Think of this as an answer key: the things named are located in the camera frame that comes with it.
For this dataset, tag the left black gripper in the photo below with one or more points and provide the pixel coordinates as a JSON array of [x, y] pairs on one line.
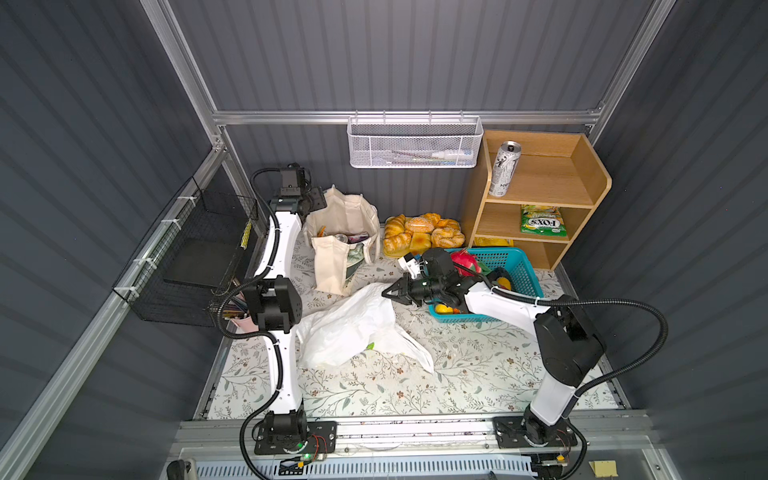
[[312, 200]]

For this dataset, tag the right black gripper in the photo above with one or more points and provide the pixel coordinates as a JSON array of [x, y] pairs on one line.
[[409, 289]]

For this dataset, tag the cream canvas tote bag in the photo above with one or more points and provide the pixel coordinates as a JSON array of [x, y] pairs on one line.
[[335, 261]]

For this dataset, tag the white plastic grocery bag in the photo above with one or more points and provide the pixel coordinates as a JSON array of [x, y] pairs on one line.
[[333, 336]]

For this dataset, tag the purple Fox's candy bag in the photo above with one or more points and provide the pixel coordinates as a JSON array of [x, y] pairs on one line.
[[357, 238]]

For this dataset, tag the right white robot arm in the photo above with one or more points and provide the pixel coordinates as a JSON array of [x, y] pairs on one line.
[[568, 342]]

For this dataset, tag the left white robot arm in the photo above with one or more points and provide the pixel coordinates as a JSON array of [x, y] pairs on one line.
[[274, 308]]

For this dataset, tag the yellow bread tray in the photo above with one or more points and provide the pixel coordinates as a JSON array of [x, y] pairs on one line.
[[415, 235]]

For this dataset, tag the upper pink dragon fruit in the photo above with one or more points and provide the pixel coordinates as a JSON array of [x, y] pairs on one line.
[[465, 263]]

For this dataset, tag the teal plastic basket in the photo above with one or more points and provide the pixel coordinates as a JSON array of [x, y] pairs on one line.
[[518, 272]]

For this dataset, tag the pink pencil cup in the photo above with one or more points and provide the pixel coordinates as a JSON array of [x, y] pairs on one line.
[[244, 324]]

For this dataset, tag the green Fox's candy bag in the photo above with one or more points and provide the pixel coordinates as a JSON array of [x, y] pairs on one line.
[[543, 221]]

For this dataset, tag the left silver drink can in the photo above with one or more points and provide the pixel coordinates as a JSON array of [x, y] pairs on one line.
[[504, 167]]

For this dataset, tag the wooden shelf unit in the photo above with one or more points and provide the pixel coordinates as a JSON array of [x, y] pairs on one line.
[[559, 170]]

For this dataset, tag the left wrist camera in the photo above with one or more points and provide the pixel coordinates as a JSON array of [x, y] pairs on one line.
[[294, 176]]

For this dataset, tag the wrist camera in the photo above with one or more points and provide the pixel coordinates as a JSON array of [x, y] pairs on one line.
[[411, 264], [294, 176]]

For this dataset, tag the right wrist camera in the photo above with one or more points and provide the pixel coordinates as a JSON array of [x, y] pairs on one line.
[[411, 264]]

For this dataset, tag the white wire wall basket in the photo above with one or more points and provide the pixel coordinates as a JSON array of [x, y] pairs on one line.
[[414, 141]]

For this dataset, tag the black wire wall basket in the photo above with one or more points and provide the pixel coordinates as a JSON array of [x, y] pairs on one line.
[[199, 251]]

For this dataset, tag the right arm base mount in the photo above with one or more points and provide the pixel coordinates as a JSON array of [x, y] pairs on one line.
[[521, 431]]

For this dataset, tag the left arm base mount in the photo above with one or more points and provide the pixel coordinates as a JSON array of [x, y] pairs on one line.
[[280, 438]]

